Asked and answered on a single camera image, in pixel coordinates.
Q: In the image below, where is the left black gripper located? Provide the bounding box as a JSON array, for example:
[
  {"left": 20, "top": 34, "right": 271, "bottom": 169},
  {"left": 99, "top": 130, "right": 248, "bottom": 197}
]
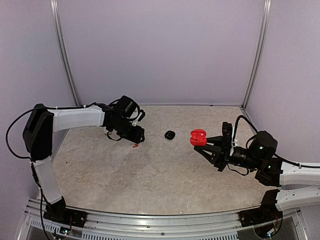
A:
[{"left": 110, "top": 118, "right": 145, "bottom": 144}]

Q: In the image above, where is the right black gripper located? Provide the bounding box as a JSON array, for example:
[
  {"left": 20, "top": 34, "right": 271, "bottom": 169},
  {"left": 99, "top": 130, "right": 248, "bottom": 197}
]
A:
[{"left": 194, "top": 136, "right": 262, "bottom": 173}]

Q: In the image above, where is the red earbud charging case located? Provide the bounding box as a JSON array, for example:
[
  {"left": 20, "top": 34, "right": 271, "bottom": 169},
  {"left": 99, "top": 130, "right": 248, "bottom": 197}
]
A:
[{"left": 189, "top": 129, "right": 207, "bottom": 147}]

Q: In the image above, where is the black earbud charging case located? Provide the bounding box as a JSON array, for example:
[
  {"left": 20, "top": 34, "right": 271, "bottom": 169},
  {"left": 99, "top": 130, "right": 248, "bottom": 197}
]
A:
[{"left": 164, "top": 130, "right": 176, "bottom": 141}]

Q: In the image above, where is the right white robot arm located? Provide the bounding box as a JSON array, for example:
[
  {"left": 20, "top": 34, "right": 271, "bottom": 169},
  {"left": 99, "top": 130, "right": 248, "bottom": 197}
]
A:
[{"left": 190, "top": 129, "right": 320, "bottom": 222}]

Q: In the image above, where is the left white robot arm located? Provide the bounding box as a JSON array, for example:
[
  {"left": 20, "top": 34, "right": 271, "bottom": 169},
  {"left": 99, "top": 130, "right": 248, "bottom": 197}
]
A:
[{"left": 22, "top": 95, "right": 146, "bottom": 223}]

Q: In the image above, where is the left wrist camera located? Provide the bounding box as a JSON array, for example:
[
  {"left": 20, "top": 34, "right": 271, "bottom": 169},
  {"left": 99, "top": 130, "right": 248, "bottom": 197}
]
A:
[{"left": 131, "top": 109, "right": 146, "bottom": 126}]

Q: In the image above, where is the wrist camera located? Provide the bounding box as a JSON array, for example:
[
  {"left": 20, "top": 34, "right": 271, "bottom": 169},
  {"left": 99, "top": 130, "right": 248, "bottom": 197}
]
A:
[
  {"left": 131, "top": 109, "right": 146, "bottom": 126},
  {"left": 222, "top": 121, "right": 234, "bottom": 151}
]

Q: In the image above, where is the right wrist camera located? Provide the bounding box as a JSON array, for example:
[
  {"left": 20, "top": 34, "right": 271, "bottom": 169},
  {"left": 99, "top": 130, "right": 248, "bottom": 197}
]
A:
[{"left": 222, "top": 121, "right": 234, "bottom": 151}]

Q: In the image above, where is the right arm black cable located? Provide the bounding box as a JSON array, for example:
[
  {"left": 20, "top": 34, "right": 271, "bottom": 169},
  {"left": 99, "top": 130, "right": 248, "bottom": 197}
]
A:
[{"left": 233, "top": 114, "right": 320, "bottom": 176}]

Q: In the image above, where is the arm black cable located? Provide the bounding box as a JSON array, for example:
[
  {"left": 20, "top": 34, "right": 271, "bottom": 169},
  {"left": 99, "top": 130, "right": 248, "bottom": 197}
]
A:
[
  {"left": 5, "top": 98, "right": 126, "bottom": 160},
  {"left": 233, "top": 114, "right": 320, "bottom": 176}
]

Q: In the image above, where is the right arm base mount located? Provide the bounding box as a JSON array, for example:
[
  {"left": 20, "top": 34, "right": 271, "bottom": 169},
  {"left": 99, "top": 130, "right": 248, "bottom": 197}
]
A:
[{"left": 238, "top": 199, "right": 283, "bottom": 227}]

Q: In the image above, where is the front aluminium rail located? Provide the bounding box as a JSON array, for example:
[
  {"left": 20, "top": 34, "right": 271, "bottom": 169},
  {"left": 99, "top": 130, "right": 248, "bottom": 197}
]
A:
[{"left": 23, "top": 199, "right": 305, "bottom": 240}]

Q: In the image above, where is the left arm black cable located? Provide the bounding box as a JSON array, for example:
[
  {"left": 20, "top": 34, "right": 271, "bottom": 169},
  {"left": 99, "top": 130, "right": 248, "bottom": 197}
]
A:
[{"left": 5, "top": 98, "right": 126, "bottom": 160}]

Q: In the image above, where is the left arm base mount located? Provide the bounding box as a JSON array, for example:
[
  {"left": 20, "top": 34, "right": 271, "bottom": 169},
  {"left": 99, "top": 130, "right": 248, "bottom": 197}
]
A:
[{"left": 43, "top": 197, "right": 88, "bottom": 228}]

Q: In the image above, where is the left aluminium frame post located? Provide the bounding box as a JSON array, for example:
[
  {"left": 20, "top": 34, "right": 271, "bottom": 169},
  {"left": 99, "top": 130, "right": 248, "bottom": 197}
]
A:
[{"left": 50, "top": 0, "right": 82, "bottom": 107}]

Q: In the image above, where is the aluminium frame post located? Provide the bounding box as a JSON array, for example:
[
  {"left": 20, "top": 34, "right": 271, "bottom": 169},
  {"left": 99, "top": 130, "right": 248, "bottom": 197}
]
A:
[
  {"left": 241, "top": 0, "right": 272, "bottom": 111},
  {"left": 50, "top": 0, "right": 82, "bottom": 107}
]

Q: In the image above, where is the right aluminium frame post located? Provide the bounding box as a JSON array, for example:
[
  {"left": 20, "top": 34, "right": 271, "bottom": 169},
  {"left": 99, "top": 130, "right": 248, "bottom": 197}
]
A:
[{"left": 241, "top": 0, "right": 272, "bottom": 111}]

